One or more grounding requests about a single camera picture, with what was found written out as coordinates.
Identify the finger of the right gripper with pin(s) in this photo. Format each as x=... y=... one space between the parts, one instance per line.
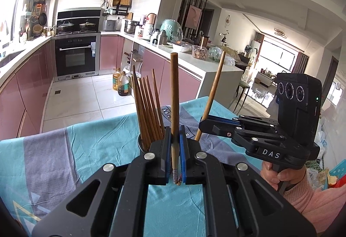
x=223 y=131
x=219 y=121

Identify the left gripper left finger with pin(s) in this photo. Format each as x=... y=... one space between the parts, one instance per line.
x=160 y=166

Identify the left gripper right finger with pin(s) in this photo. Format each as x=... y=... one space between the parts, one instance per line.
x=190 y=170

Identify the brown wooden chopstick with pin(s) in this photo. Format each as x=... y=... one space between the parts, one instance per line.
x=213 y=88
x=174 y=116

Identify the pink right sleeve forearm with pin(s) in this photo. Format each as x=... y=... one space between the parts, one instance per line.
x=319 y=207

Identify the right hand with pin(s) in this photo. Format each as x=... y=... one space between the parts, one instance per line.
x=291 y=176

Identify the black mesh pen holder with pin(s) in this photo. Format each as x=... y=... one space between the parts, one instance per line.
x=143 y=143

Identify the chopstick bundle in holder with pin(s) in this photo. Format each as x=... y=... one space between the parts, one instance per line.
x=148 y=107

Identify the dark oil bottle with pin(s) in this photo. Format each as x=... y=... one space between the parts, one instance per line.
x=123 y=83

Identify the cooking oil bottle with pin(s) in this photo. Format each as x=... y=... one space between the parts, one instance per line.
x=116 y=76

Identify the teal grey tablecloth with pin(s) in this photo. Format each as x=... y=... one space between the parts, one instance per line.
x=40 y=171

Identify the black built-in oven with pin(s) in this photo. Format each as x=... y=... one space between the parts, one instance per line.
x=76 y=56

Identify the steel stock pot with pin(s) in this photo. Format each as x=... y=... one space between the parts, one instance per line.
x=130 y=25

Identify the black right camera box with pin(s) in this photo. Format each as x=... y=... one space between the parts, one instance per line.
x=299 y=98

